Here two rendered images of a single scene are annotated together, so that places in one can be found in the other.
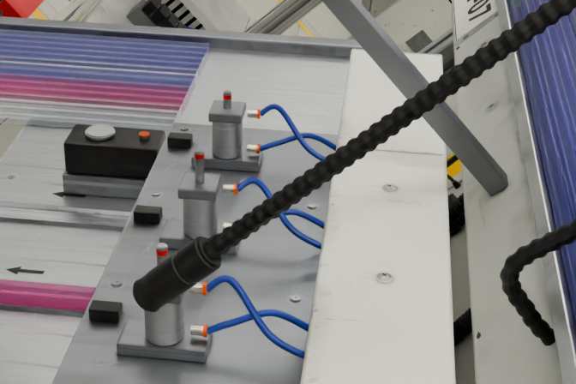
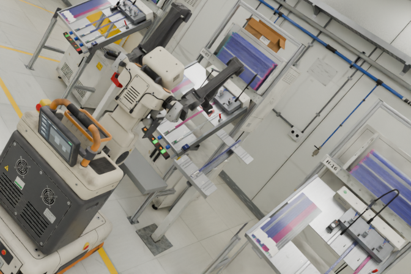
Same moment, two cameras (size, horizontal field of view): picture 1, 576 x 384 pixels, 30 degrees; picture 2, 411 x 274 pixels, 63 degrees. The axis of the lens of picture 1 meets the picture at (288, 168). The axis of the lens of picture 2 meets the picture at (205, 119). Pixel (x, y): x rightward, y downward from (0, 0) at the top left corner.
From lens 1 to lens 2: 235 cm
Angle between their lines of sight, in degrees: 41
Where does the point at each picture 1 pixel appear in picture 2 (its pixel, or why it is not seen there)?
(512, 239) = (238, 82)
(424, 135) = not seen: hidden behind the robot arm
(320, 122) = (202, 75)
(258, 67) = (188, 71)
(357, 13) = not seen: hidden behind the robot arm
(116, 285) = (221, 101)
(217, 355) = (232, 101)
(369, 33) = not seen: hidden behind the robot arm
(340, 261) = (232, 91)
